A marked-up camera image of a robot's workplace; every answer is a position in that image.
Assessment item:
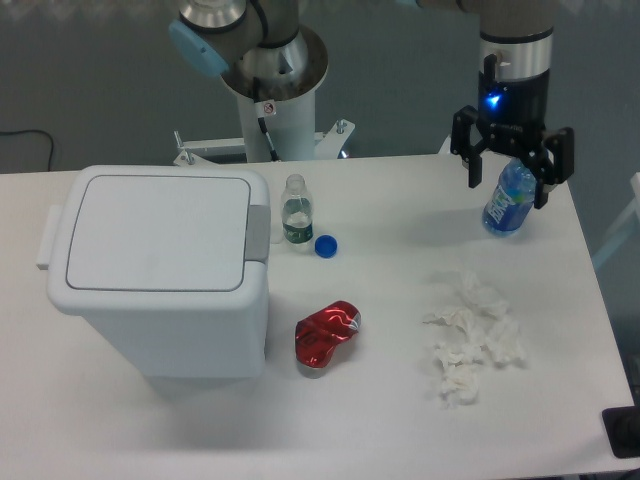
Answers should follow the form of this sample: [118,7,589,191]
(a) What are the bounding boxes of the black device at edge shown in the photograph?
[602,406,639,459]

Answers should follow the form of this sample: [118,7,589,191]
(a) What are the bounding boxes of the white plastic trash can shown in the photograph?
[47,166,271,379]

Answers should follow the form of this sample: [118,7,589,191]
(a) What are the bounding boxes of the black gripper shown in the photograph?
[450,70,574,209]

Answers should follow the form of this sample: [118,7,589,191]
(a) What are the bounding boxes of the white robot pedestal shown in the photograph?
[174,92,356,166]

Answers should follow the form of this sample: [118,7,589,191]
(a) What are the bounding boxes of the clear bottle green label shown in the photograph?
[280,174,314,253]

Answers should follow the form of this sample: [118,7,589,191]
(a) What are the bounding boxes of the crushed red can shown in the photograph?
[294,300,361,369]

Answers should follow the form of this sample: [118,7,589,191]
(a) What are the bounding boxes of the black cable on floor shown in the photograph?
[0,130,55,174]

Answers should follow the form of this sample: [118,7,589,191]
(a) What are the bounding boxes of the crumpled white tissue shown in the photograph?
[423,270,527,408]

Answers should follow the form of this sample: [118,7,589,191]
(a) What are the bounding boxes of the blue water bottle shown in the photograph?
[482,158,536,237]

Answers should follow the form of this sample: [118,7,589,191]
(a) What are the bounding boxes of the blue bottle cap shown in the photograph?
[314,234,338,259]

